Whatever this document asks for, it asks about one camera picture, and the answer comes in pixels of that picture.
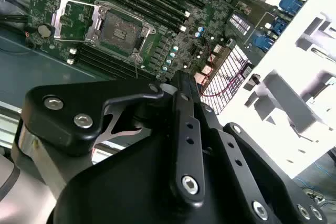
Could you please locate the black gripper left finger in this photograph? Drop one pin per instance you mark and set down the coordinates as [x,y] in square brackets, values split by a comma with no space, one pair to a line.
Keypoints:
[60,134]

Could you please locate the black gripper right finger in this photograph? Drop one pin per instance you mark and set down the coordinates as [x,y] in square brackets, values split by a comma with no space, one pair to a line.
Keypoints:
[262,171]

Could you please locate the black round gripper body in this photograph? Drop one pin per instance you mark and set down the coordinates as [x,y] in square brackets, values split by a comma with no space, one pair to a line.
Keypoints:
[126,182]

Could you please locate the metal socket cover frame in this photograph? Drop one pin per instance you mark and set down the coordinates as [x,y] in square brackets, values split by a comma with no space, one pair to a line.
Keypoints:
[58,20]

